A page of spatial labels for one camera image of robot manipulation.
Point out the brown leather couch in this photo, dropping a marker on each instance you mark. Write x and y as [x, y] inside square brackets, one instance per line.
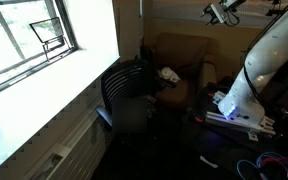
[186, 56]

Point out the white crumpled cloth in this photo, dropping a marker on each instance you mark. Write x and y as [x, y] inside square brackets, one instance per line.
[168, 74]

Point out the beige crumpled cloth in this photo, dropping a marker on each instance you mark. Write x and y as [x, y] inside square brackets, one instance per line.
[151, 109]

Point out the camera on stand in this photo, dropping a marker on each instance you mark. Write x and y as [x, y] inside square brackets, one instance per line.
[223, 12]

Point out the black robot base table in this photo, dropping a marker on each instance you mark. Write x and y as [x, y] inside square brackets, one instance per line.
[266, 158]

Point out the black framed screen stand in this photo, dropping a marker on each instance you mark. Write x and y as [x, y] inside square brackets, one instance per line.
[51, 35]

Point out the aluminium mounting rail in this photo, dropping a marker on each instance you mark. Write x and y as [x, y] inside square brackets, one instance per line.
[239, 121]

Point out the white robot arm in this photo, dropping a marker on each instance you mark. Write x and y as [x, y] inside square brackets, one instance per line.
[261, 63]

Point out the black slatted office chair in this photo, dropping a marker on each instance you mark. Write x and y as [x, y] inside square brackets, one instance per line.
[124, 87]

